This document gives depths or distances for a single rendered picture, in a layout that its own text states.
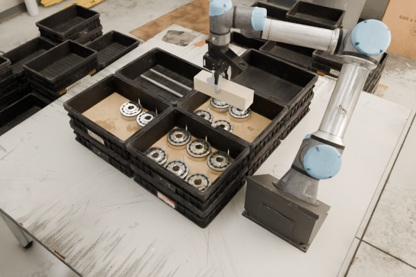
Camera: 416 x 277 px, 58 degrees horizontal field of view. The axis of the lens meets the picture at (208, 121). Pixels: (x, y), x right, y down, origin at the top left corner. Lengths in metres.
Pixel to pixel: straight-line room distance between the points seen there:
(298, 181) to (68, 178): 0.98
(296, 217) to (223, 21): 0.72
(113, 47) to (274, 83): 1.59
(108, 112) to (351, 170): 1.13
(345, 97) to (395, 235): 1.42
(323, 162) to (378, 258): 1.25
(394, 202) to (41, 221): 2.04
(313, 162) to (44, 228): 1.05
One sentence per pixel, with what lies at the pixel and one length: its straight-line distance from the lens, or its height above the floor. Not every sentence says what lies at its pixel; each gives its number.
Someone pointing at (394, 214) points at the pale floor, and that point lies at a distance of 2.66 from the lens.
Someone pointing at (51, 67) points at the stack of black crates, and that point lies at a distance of 2.86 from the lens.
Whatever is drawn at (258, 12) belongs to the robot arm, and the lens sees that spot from 1.31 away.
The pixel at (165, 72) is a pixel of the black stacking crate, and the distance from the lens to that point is 2.04.
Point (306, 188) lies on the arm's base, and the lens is 1.42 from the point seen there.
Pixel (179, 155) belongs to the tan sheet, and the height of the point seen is 0.83.
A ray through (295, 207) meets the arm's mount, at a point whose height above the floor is 0.92.
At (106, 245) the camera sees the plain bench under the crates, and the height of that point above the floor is 0.70.
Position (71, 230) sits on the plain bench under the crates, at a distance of 1.61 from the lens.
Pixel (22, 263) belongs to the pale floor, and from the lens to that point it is 2.47.
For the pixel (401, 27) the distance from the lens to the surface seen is 4.06.
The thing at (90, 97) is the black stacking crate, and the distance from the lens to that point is 1.85.
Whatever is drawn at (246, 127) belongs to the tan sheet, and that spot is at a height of 0.83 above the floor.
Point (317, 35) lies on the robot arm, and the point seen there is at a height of 1.31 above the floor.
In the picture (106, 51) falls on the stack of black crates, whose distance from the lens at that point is 3.13.
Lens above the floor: 2.01
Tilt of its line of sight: 43 degrees down
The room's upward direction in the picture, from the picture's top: straight up
